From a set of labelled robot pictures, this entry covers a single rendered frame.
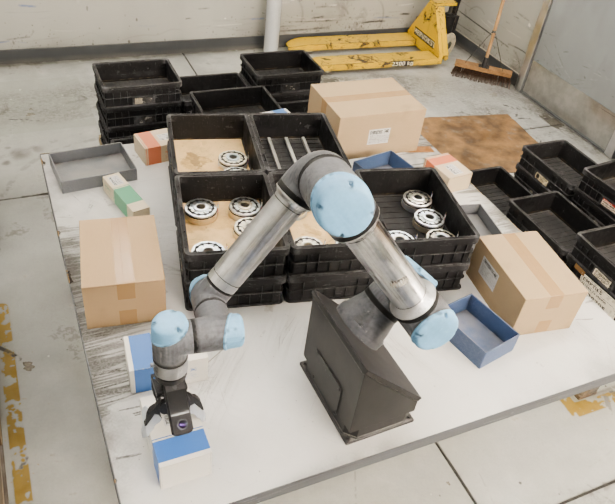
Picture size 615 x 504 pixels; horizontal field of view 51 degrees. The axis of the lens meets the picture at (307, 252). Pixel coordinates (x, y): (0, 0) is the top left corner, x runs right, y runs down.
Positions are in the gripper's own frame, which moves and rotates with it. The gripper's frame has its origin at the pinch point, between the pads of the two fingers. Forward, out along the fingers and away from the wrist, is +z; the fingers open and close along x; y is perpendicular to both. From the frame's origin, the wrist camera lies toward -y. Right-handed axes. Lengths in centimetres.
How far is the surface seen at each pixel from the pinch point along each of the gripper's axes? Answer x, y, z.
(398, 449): -53, -19, 7
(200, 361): -11.3, 17.3, -1.8
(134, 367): 5.1, 19.6, -2.9
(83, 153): 0, 133, 3
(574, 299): -123, 1, -7
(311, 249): -49, 35, -16
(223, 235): -31, 60, -7
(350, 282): -64, 34, -1
